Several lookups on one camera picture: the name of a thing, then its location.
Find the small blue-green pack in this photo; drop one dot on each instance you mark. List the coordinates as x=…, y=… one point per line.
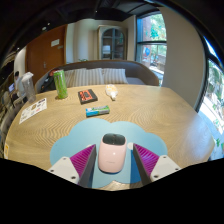
x=97, y=111

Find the person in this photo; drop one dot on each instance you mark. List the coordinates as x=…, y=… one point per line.
x=16, y=80

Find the open laptop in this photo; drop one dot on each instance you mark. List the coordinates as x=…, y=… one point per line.
x=11, y=87

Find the white wrapped packet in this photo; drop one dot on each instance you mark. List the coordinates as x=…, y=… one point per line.
x=111, y=91

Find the blue cloud-shaped mouse pad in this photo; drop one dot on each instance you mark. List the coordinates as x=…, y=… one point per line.
x=86, y=133

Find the pink computer mouse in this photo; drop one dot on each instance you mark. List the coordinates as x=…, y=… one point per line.
x=112, y=156

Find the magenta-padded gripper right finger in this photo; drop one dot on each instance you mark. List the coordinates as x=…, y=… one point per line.
x=165, y=166

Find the white sticker sheet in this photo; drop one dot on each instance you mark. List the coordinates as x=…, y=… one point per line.
x=32, y=110

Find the arched glass-door cabinet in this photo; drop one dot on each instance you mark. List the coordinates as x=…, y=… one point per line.
x=112, y=43

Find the black and red box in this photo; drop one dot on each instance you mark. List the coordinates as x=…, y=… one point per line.
x=87, y=96

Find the curved brown sofa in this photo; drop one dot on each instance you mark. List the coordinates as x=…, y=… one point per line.
x=140, y=71

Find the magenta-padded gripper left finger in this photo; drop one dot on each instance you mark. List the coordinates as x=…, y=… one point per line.
x=61, y=168

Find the green drink can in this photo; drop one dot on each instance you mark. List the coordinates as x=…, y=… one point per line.
x=60, y=85

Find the large dark-framed window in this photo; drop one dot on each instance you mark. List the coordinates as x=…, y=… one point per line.
x=213, y=103

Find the striped cushion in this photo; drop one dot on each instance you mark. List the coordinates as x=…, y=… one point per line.
x=70, y=78
x=115, y=76
x=88, y=77

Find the brown wooden door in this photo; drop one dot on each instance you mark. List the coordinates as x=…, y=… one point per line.
x=41, y=56

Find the white door sign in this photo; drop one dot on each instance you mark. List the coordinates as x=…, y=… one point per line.
x=55, y=42

